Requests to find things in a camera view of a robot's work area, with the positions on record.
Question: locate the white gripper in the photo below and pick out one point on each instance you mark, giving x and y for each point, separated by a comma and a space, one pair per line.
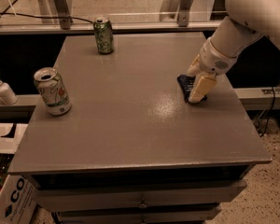
214, 59

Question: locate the dark blue rxbar wrapper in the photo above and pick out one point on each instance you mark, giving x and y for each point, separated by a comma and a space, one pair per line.
186, 84

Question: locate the white 7up can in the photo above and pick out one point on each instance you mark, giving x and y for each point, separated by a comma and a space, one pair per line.
49, 84

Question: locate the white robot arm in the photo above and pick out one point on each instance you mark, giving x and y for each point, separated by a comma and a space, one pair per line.
247, 21

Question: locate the green soda can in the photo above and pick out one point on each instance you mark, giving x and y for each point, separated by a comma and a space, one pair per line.
103, 35

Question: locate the grey drawer cabinet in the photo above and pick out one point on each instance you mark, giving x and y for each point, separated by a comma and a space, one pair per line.
131, 150

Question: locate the white pump bottle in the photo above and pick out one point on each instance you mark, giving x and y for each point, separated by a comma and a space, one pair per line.
7, 95

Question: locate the white shelf panel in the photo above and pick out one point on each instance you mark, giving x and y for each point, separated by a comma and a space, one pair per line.
10, 136

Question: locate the white cardboard box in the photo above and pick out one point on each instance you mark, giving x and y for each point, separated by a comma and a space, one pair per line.
16, 201

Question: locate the metal window bracket right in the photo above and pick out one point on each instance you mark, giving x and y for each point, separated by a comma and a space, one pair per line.
183, 13

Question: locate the metal window bracket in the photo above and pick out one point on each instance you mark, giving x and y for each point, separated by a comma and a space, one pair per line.
183, 13
63, 8

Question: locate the metal window bracket left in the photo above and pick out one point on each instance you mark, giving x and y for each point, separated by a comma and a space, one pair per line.
63, 8

